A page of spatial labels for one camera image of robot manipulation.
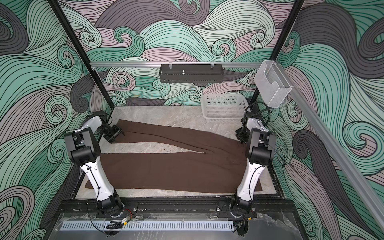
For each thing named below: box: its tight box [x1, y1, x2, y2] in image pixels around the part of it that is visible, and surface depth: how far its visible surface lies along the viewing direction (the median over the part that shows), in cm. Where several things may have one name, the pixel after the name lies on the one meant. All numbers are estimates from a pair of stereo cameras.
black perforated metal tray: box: [159, 64, 224, 83], surface depth 97 cm
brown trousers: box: [85, 119, 248, 193], surface depth 92 cm
